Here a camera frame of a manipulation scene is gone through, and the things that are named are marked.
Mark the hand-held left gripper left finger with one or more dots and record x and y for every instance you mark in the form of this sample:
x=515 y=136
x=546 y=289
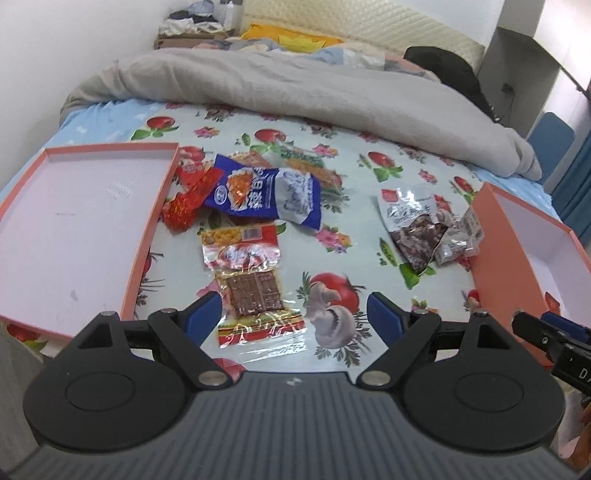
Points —
x=205 y=311

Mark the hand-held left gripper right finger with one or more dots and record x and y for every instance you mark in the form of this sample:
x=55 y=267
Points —
x=381 y=314

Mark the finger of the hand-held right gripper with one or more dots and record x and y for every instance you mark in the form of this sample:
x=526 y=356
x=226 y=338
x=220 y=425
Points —
x=531 y=330
x=572 y=333

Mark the brown dried tofu packet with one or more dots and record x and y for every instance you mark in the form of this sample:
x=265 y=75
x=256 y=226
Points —
x=249 y=281

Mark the deep pink gift box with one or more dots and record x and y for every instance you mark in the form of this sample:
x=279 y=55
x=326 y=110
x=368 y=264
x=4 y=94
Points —
x=508 y=258

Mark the red sausage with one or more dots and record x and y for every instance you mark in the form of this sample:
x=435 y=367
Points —
x=187 y=205

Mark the blue snack packet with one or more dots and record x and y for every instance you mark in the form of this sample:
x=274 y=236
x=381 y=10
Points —
x=249 y=189

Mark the shallow pink box lid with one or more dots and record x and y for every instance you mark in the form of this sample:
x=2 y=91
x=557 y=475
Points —
x=69 y=230

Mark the tomato print plastic sheet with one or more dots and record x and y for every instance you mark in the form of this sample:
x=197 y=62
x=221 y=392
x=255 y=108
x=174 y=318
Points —
x=360 y=221

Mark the small grey snack packet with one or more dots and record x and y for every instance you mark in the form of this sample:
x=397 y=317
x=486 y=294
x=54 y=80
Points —
x=459 y=242

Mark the blue curtain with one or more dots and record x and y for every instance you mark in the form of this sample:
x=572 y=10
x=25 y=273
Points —
x=575 y=184

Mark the red-label clear snack packet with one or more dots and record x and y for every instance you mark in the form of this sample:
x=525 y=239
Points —
x=251 y=159

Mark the green-edged clear snack packet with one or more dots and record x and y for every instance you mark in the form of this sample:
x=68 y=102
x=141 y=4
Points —
x=309 y=166

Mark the blue chair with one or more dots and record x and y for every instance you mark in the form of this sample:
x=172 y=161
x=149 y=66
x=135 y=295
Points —
x=549 y=138

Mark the grey blanket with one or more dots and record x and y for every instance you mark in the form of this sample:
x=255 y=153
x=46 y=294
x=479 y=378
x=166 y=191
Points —
x=277 y=87

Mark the black garment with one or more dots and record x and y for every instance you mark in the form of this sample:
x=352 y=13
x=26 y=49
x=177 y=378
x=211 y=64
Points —
x=452 y=74

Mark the patterned quilt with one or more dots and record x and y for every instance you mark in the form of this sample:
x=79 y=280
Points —
x=351 y=55

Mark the white desk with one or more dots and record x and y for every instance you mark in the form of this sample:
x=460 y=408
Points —
x=517 y=69

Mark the yellow pillow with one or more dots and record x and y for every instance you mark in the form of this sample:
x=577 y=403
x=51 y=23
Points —
x=286 y=39

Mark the cream quilted headboard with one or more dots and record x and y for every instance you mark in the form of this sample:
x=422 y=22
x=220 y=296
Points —
x=369 y=23

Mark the pile of clothes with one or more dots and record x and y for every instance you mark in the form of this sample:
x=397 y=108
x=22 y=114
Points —
x=194 y=21

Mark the white bottle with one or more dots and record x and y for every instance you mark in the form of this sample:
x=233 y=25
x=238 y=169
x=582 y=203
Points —
x=231 y=14

